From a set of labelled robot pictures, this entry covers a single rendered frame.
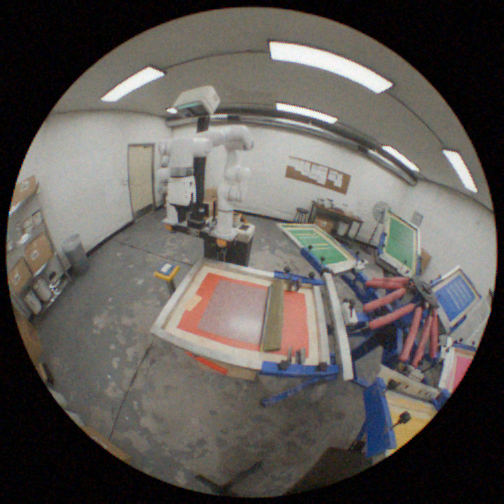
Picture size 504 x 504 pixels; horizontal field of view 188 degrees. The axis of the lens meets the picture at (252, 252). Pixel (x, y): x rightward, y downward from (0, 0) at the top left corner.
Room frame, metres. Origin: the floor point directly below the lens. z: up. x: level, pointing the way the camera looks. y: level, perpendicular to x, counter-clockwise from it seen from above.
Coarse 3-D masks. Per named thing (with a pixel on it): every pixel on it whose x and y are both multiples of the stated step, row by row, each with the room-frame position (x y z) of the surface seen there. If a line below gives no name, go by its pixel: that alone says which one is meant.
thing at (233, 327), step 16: (208, 304) 0.43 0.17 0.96; (192, 320) 0.32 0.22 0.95; (208, 320) 0.34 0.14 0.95; (224, 320) 0.36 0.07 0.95; (240, 320) 0.37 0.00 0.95; (256, 320) 0.39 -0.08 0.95; (288, 320) 0.41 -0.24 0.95; (208, 336) 0.26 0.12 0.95; (224, 336) 0.28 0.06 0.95; (240, 336) 0.29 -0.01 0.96; (256, 336) 0.30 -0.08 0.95; (288, 336) 0.32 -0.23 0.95; (304, 336) 0.32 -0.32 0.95; (272, 352) 0.23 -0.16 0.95
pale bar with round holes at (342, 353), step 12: (324, 276) 0.71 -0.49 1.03; (324, 288) 0.63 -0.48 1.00; (336, 300) 0.50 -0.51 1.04; (336, 312) 0.42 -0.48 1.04; (336, 324) 0.35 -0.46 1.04; (336, 336) 0.29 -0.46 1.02; (336, 348) 0.23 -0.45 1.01; (348, 348) 0.21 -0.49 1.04; (336, 360) 0.17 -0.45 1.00; (348, 360) 0.15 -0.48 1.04; (348, 372) 0.09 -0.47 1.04
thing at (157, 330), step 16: (192, 272) 0.60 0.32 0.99; (240, 272) 0.70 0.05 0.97; (256, 272) 0.70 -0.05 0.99; (176, 304) 0.37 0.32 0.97; (320, 304) 0.51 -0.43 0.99; (160, 320) 0.25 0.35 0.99; (320, 320) 0.40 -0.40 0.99; (160, 336) 0.17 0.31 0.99; (176, 336) 0.20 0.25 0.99; (320, 336) 0.31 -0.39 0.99; (192, 352) 0.16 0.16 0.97; (208, 352) 0.17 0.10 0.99; (320, 352) 0.23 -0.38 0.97; (256, 368) 0.14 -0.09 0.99
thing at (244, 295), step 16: (208, 272) 0.66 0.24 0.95; (208, 288) 0.53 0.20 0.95; (224, 288) 0.56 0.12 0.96; (240, 288) 0.58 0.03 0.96; (256, 288) 0.60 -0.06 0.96; (224, 304) 0.45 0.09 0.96; (240, 304) 0.47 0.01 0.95; (256, 304) 0.49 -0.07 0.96; (288, 304) 0.52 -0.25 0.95; (304, 304) 0.53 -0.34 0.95; (304, 320) 0.42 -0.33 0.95
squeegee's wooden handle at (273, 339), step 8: (280, 280) 0.62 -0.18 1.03; (272, 288) 0.58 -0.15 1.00; (280, 288) 0.55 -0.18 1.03; (272, 296) 0.52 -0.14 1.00; (280, 296) 0.50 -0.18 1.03; (272, 304) 0.46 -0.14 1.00; (280, 304) 0.45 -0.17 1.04; (272, 312) 0.41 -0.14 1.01; (280, 312) 0.40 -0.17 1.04; (272, 320) 0.37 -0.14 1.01; (280, 320) 0.36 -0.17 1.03; (272, 328) 0.32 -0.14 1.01; (280, 328) 0.32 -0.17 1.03; (272, 336) 0.28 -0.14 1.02; (280, 336) 0.28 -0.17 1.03; (264, 344) 0.25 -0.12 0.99; (272, 344) 0.24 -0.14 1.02; (280, 344) 0.24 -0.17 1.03
